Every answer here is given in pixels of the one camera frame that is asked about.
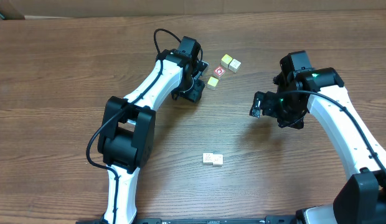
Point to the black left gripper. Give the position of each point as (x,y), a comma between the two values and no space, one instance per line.
(193,92)

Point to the wooden block with fish drawing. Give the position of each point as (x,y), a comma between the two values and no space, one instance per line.
(217,160)

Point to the red faced wooden block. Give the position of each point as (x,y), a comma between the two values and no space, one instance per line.
(219,72)

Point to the yellow top wooden block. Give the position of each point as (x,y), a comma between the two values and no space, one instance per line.
(226,60)

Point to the wooden block with M outline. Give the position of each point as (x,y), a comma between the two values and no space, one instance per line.
(208,158)

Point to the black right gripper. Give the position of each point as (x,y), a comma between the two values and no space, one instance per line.
(264,106)

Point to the yellow C wooden block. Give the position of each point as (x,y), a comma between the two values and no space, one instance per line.
(212,83)

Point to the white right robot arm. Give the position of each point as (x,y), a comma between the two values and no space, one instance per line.
(303,89)

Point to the plain cream wooden block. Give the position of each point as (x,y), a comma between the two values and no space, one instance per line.
(234,65)

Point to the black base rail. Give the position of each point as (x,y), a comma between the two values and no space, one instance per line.
(218,220)

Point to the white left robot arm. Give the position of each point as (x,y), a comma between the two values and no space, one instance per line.
(127,133)

